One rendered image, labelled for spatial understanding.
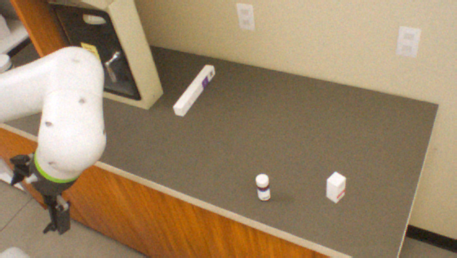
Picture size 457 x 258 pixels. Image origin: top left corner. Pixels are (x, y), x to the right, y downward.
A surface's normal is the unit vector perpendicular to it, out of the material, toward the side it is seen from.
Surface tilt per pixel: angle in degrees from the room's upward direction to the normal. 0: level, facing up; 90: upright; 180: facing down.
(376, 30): 90
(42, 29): 90
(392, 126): 0
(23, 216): 0
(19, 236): 0
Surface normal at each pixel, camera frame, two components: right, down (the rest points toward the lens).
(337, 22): -0.47, 0.67
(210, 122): -0.14, -0.70
